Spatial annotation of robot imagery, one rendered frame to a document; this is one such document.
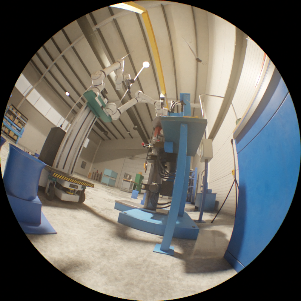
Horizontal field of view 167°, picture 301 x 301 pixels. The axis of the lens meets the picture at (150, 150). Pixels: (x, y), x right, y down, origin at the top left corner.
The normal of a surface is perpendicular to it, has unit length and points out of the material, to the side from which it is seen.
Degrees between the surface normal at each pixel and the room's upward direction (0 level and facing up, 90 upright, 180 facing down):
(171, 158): 90
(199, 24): 173
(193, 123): 180
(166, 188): 90
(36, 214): 90
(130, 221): 90
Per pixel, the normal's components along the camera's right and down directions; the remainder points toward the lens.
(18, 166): 0.83, -0.05
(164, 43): -0.31, 0.88
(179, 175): -0.22, -0.42
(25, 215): 0.95, 0.09
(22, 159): 0.66, 0.36
